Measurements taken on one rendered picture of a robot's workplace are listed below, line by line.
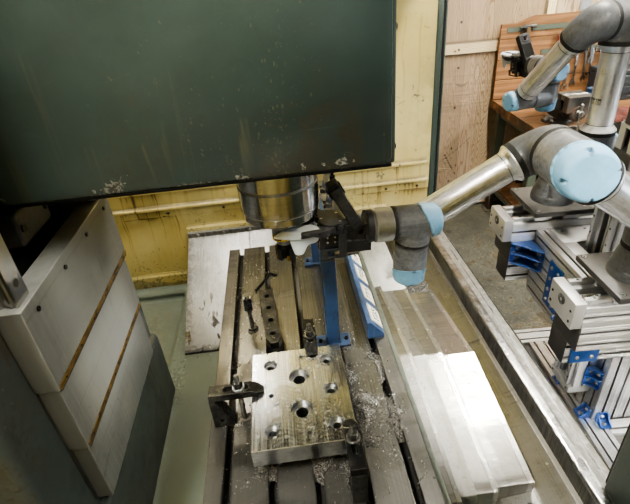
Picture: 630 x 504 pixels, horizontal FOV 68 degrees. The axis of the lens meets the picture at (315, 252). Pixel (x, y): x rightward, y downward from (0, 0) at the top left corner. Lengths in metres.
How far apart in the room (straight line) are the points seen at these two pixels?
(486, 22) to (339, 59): 3.10
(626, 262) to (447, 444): 0.69
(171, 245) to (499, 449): 1.53
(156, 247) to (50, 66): 1.50
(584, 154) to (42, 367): 1.07
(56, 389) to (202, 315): 1.04
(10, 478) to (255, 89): 0.75
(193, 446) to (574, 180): 1.26
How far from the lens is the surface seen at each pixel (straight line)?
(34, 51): 0.81
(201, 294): 1.99
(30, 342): 0.91
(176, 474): 1.56
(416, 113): 2.02
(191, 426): 1.65
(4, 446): 0.94
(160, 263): 2.26
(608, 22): 1.79
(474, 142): 4.02
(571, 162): 1.06
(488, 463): 1.42
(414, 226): 1.01
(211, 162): 0.79
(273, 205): 0.87
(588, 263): 1.59
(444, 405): 1.46
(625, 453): 1.22
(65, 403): 1.01
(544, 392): 1.48
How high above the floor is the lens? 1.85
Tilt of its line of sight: 32 degrees down
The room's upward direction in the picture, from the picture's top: 5 degrees counter-clockwise
